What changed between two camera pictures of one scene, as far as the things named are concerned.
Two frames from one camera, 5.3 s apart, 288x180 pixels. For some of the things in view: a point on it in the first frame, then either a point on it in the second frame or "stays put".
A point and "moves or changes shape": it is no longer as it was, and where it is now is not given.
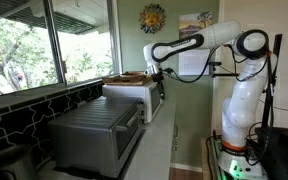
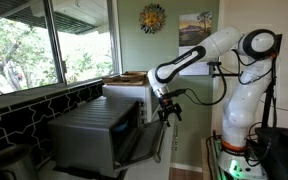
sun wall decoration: (152, 18) stays put
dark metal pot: (16, 162) stays put
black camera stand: (267, 122) stays put
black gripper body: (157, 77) → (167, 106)
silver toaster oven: (94, 139) moves or changes shape
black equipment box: (281, 152) stays put
